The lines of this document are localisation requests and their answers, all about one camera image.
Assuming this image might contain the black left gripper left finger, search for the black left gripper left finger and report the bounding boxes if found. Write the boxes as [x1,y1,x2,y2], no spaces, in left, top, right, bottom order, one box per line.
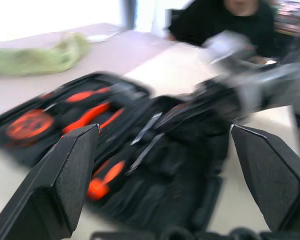
[0,123,101,240]

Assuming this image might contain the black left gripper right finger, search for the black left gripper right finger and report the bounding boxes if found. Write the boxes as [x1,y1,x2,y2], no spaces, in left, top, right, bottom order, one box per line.
[230,124,300,234]

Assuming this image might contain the black open tool case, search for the black open tool case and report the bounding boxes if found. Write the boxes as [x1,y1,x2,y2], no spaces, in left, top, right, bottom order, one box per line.
[0,71,231,235]

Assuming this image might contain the orange black stubby screwdriver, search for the orange black stubby screwdriver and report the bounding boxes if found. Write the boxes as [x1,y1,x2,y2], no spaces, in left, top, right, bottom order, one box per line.
[86,159,127,201]

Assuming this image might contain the orange round tape measure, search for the orange round tape measure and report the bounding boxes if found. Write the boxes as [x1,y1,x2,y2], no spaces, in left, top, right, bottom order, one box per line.
[4,108,56,148]

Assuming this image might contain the silver metal wrench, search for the silver metal wrench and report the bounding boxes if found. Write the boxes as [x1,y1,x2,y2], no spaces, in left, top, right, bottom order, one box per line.
[124,133,166,176]
[129,112,164,146]

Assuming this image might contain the person in black sweater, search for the person in black sweater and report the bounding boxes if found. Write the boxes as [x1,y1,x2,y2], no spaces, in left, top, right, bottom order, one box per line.
[164,0,291,62]

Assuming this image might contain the green crumpled cloth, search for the green crumpled cloth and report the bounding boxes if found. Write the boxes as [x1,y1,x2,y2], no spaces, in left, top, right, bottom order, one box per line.
[0,32,91,77]

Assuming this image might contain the white flat paper sheet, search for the white flat paper sheet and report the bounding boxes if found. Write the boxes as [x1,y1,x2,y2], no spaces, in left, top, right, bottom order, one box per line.
[85,33,111,44]

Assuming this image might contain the orange handled pliers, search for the orange handled pliers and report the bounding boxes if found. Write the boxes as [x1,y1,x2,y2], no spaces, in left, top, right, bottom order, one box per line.
[61,101,126,135]

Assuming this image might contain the orange black handled screwdriver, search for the orange black handled screwdriver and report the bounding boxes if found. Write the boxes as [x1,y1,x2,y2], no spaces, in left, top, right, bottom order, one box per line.
[64,86,111,104]

